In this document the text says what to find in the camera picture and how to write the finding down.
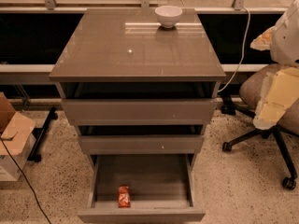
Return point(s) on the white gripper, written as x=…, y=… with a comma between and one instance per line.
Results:
x=286, y=42

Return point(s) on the red coke can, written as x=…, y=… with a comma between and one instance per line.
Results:
x=124, y=197

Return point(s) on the top grey drawer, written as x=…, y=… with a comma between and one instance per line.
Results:
x=138, y=112

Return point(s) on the grey drawer cabinet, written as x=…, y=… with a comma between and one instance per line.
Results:
x=125, y=54

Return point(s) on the bottom grey open drawer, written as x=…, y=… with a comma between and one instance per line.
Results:
x=160, y=186

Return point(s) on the middle grey drawer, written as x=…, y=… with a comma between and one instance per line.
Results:
x=141, y=144

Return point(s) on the brown office chair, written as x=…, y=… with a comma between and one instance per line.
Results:
x=250, y=94

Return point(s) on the white ceramic bowl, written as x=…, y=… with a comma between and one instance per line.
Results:
x=168, y=16

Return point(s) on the black stand leg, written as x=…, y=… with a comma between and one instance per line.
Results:
x=39, y=134

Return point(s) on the cardboard box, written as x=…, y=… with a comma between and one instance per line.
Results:
x=17, y=134

